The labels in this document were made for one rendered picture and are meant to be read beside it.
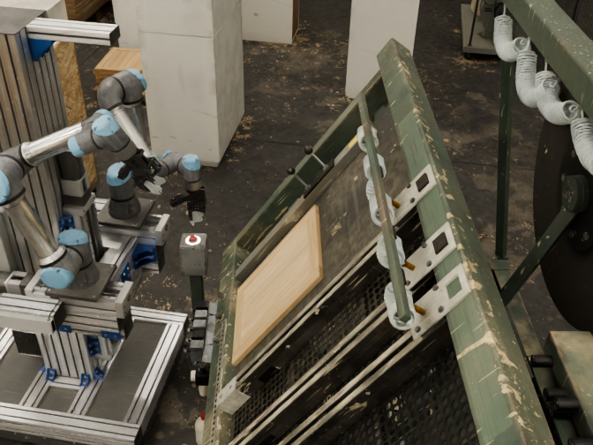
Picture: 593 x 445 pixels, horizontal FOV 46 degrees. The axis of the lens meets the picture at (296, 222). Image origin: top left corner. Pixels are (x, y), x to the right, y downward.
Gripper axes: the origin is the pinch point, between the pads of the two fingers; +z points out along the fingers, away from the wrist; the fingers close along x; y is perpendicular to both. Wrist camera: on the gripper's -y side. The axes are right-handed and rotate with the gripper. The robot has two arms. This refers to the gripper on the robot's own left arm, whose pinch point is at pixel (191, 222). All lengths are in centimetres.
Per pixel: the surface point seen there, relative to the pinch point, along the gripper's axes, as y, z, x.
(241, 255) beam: 22.8, 14.6, -5.8
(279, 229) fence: 40.5, -14.8, -24.0
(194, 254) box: 0.9, 14.2, -5.8
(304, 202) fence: 51, -29, -24
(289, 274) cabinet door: 45, -17, -56
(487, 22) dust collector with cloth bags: 260, 68, 452
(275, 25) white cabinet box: 36, 82, 472
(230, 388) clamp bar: 24, 3, -95
